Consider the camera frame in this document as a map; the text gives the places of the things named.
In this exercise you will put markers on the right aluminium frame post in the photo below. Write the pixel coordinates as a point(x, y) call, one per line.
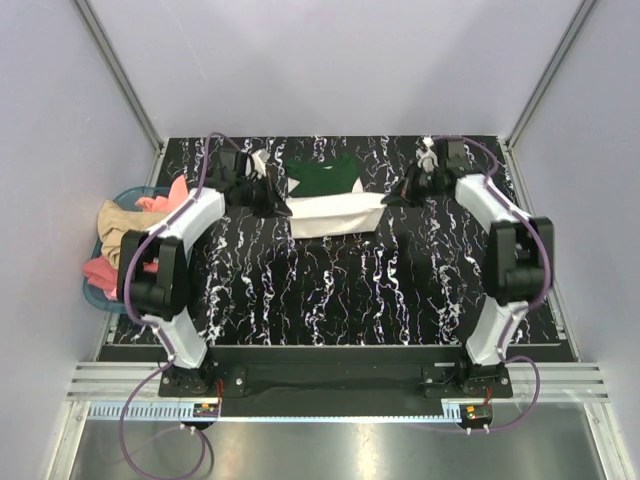
point(562, 50)

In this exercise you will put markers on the left aluminium frame post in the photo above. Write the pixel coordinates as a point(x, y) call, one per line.
point(107, 51)

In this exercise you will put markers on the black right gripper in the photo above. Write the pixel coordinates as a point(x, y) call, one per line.
point(404, 194)

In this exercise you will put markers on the aluminium frame post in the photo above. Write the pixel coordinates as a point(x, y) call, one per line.
point(562, 50)
point(107, 51)

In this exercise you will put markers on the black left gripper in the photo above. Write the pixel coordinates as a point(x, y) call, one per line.
point(273, 205)

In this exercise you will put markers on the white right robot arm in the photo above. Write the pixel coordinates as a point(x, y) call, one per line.
point(517, 271)

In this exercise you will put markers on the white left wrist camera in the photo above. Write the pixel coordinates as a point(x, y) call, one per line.
point(258, 162)

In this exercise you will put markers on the grey slotted cable duct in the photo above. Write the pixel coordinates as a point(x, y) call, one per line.
point(195, 413)

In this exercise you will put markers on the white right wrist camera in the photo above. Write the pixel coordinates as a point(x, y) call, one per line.
point(427, 158)

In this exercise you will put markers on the beige t-shirt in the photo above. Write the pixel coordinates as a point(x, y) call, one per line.
point(113, 222)

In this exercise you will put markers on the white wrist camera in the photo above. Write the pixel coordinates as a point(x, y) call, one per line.
point(258, 162)
point(427, 158)

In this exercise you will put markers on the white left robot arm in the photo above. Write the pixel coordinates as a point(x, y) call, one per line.
point(153, 277)

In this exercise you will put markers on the cream and green t-shirt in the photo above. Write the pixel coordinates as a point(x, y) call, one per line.
point(328, 199)

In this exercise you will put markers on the teal laundry basket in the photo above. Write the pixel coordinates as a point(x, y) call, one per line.
point(100, 279)

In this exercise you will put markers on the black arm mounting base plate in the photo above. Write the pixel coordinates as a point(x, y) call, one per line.
point(392, 380)

